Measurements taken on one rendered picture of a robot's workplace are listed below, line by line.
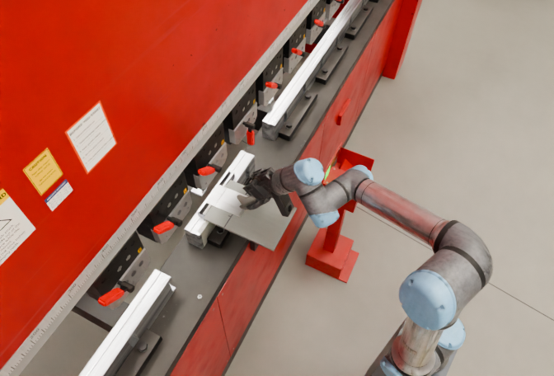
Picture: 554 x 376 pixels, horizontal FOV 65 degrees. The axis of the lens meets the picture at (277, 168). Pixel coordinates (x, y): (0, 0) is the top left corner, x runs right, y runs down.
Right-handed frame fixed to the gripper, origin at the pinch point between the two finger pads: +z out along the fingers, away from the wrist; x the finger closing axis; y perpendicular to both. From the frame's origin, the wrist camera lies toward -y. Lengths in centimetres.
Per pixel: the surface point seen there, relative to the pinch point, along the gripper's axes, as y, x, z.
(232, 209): 0.8, 2.9, 6.6
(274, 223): -11.0, 1.5, -3.0
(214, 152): 21.2, 2.5, -11.0
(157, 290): 3.7, 36.9, 13.7
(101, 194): 38, 40, -31
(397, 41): -48, -214, 49
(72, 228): 38, 49, -30
